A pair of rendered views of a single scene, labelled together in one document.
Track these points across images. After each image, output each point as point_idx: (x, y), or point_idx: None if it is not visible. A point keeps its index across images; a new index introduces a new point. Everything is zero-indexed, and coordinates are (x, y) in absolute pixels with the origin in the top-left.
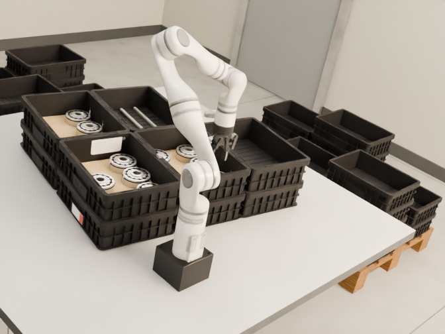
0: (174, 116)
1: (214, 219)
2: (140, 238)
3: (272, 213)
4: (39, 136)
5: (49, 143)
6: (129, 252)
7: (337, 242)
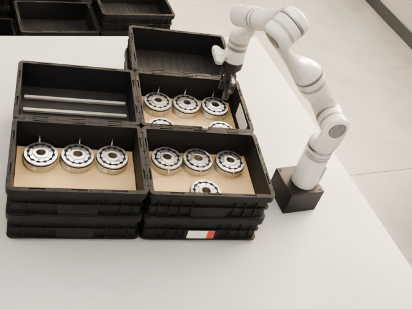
0: (317, 91)
1: None
2: None
3: None
4: (82, 209)
5: (118, 205)
6: None
7: (264, 85)
